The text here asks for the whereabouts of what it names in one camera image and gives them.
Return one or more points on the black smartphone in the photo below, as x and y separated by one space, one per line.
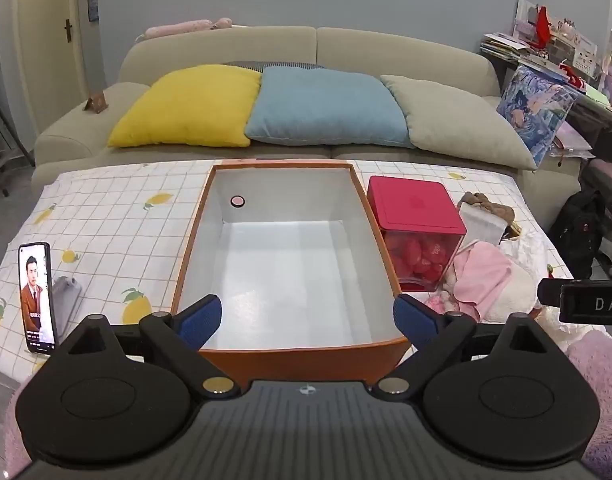
36 300

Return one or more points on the brown plush toy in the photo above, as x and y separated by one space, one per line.
500 210

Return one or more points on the beige sofa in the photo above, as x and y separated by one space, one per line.
336 45

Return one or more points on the yellow pillow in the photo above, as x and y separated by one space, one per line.
186 105

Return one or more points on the striped cushion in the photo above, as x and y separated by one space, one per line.
271 65

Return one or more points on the beige pillow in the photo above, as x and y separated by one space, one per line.
460 115

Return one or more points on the grey phone stand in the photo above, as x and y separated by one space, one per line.
67 305

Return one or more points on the black backpack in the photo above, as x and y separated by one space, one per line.
578 232

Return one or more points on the light blue pillow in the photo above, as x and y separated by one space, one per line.
326 105

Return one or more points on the clear plastic folders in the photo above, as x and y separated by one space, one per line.
570 140

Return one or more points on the small pink round knob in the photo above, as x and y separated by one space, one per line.
237 200

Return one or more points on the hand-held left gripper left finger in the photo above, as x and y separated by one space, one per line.
202 316

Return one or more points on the cluttered desk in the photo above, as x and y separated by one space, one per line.
560 50

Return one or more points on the red lidded clear box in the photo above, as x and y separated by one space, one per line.
413 210

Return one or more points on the white waffle cloth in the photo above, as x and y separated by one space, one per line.
480 222

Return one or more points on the cream door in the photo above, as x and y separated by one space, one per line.
41 35

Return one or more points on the pink long plush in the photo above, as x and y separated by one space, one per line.
186 27

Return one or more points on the small pink plush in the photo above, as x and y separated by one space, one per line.
441 302

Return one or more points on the blue printed cushion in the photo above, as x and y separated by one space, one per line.
533 105

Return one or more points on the lemon print tablecloth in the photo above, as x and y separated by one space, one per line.
121 220

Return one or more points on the pink desk chair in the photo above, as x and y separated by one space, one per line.
608 185

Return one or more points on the pink fluffy blanket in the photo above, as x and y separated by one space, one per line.
600 385

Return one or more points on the small brown stand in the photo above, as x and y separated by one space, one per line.
96 103

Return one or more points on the orange cardboard box white inside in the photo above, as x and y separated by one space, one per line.
286 270

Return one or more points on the pink cloth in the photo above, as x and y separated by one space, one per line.
483 272

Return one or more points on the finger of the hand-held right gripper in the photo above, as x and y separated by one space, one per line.
549 292

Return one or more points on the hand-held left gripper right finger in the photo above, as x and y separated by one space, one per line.
410 322

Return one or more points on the pile of pink and white cloths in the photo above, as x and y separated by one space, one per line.
528 265

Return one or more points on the folding ladder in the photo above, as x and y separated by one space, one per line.
1 140

